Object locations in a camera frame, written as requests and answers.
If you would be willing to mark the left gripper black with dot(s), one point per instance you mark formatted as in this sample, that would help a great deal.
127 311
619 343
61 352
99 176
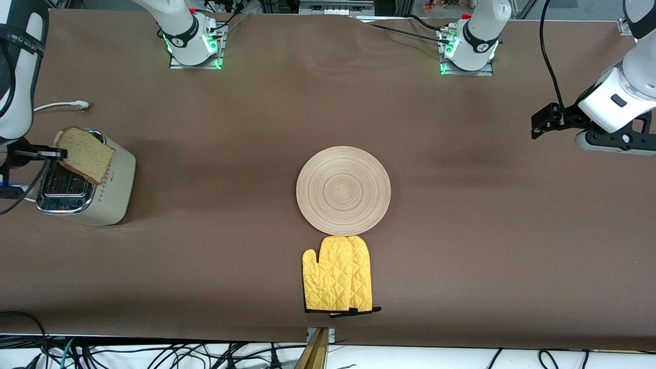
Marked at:
570 119

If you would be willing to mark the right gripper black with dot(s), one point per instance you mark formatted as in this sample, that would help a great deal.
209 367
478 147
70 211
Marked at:
19 155

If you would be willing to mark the slice of brown bread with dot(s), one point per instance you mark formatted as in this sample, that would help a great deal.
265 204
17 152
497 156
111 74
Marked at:
87 154

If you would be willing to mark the round wooden plate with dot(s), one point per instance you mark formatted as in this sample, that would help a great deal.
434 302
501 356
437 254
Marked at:
343 192

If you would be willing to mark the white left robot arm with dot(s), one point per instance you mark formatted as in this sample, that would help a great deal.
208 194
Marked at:
482 31

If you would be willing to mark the cream and chrome toaster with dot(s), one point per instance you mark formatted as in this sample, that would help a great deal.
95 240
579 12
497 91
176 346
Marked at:
110 195

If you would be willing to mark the brown table cover cloth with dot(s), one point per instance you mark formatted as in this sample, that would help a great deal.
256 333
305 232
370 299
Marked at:
205 256

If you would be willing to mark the grey power strip box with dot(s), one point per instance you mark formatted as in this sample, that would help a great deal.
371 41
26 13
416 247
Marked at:
335 6

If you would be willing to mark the yellow quilted oven mitt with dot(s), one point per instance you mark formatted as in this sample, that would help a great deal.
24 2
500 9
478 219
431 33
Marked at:
328 277
365 277

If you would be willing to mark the wooden beam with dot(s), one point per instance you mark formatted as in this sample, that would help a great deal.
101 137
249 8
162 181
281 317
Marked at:
313 356

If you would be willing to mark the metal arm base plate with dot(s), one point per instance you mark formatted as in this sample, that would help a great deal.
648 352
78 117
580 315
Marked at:
484 73
177 66

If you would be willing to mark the metal corner bracket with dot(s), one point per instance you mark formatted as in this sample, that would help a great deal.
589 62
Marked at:
626 25

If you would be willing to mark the small metal bracket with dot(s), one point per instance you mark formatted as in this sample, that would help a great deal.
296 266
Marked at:
332 334

